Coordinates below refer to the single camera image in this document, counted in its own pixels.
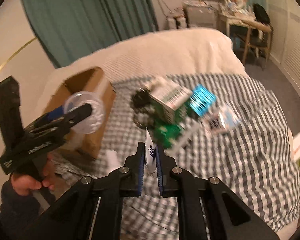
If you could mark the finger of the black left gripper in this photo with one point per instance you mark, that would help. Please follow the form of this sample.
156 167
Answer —
62 124

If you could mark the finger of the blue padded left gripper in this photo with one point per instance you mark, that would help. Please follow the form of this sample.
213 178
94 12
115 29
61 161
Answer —
56 113

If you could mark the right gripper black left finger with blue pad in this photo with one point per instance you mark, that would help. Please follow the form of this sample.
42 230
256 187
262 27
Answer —
92 208

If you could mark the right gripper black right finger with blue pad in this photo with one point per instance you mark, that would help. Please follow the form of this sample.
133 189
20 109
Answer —
207 208

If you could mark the small white sachet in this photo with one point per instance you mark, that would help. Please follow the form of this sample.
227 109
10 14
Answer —
150 155

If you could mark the green and white box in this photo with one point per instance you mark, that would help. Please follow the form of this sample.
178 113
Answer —
168 99

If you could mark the teal foil packet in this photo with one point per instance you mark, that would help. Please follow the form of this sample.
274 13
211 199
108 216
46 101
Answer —
201 100

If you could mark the person's left hand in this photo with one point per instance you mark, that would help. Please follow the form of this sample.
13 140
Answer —
24 184

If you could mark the brown cardboard box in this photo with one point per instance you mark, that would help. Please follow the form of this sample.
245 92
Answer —
61 84

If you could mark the grey white checkered cloth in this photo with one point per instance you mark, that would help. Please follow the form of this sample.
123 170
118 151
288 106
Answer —
253 159

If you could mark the green curtain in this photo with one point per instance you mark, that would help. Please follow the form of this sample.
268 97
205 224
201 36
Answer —
71 29

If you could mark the blue white tissue pack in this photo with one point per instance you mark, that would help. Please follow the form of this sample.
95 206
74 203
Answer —
221 121

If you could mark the white tube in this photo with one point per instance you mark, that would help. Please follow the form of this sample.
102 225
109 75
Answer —
184 139

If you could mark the green bottle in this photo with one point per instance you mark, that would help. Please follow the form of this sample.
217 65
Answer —
166 134

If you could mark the cream bed blanket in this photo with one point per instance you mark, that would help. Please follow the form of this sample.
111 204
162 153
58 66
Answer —
170 52

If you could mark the small grey fridge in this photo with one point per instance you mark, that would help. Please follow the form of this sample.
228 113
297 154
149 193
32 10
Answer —
201 17

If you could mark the white louvered closet doors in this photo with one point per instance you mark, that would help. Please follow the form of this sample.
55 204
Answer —
285 53

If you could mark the wooden chair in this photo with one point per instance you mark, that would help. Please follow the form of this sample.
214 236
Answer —
259 37

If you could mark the white dressing table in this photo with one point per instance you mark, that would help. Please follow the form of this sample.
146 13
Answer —
225 21

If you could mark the black bag on chair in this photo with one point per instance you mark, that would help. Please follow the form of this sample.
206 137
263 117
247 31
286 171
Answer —
261 14

